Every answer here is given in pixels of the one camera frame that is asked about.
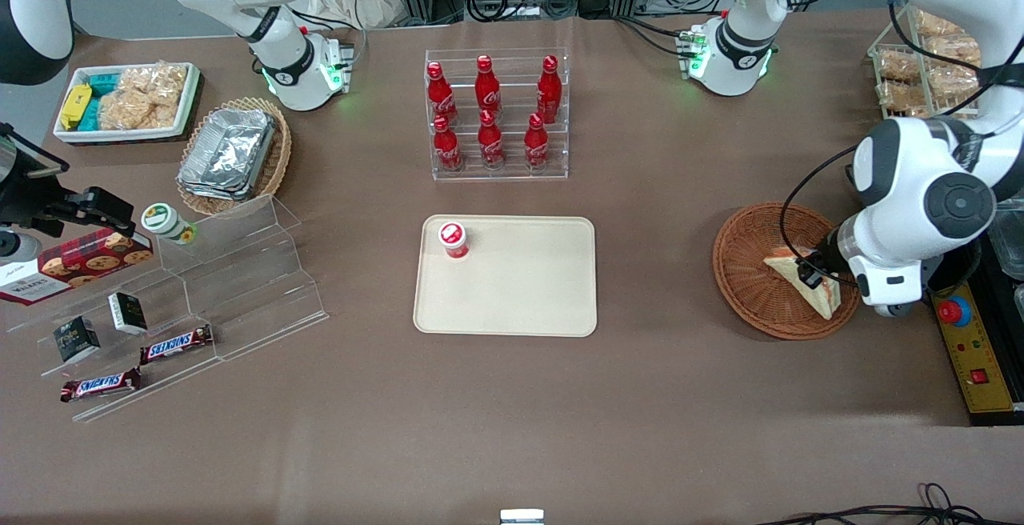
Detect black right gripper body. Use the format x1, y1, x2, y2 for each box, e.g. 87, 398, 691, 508
0, 125, 71, 238

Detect triangular sandwich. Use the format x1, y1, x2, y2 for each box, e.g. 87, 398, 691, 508
764, 246, 843, 321

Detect brown round wicker basket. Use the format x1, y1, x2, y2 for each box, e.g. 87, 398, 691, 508
712, 202, 863, 341

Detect light oval wicker basket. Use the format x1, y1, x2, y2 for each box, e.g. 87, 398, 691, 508
176, 97, 293, 218

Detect beige plastic tray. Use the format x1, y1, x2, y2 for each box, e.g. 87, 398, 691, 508
413, 215, 598, 339

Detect red tartan cookie box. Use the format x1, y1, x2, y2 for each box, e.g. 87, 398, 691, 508
0, 228, 154, 307

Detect green lid yogurt cup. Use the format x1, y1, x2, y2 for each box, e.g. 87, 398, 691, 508
142, 203, 198, 246

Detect yellow snack packet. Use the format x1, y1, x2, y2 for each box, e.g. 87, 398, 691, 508
60, 84, 94, 130

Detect small black box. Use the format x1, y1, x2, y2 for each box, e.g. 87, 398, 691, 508
54, 316, 102, 364
108, 292, 149, 336

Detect clear bag rice crackers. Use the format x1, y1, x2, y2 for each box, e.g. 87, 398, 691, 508
98, 63, 190, 131

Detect black yellow control box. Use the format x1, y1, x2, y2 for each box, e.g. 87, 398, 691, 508
928, 235, 1024, 427

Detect teal snack packet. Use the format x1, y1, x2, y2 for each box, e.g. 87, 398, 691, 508
80, 72, 122, 130

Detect white rectangular plastic bin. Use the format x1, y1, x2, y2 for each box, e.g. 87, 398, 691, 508
52, 62, 202, 144

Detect stacked aluminium foil trays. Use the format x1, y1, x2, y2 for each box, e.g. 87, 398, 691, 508
178, 108, 278, 202

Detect brown Snickers bar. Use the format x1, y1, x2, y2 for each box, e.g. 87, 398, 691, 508
140, 324, 214, 366
60, 367, 142, 403

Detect clear acrylic stepped shelf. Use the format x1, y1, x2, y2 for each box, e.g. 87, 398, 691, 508
6, 193, 330, 423

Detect clear bag brown snack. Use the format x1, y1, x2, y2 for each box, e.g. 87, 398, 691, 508
922, 34, 982, 66
914, 11, 967, 36
928, 66, 982, 103
876, 51, 922, 83
876, 81, 930, 115

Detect red cola bottle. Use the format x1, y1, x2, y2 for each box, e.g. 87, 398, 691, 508
426, 62, 460, 126
478, 110, 506, 170
433, 115, 465, 173
475, 55, 502, 116
537, 55, 562, 124
524, 113, 550, 170

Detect clear acrylic bottle rack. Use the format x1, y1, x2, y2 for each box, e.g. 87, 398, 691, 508
424, 47, 570, 182

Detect red lid small cup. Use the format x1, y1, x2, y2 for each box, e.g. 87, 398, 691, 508
438, 222, 471, 261

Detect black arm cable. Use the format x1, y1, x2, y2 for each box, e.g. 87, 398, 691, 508
779, 0, 1024, 263

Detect white wire basket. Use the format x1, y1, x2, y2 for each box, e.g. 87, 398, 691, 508
868, 3, 985, 122

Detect black floor cables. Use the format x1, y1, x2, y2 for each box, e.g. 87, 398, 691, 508
756, 483, 1024, 525

